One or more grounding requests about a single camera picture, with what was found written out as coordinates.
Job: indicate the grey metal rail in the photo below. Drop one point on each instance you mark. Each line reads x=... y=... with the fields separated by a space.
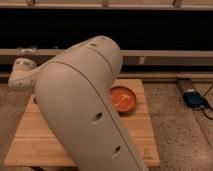
x=130 y=57

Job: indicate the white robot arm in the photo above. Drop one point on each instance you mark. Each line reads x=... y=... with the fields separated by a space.
x=72 y=92

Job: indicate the wooden table board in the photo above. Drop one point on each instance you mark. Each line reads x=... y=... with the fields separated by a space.
x=34 y=145

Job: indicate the orange round plate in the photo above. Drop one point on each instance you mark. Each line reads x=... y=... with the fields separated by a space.
x=123 y=98

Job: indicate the blue box device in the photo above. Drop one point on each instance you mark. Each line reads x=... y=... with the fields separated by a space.
x=192 y=98

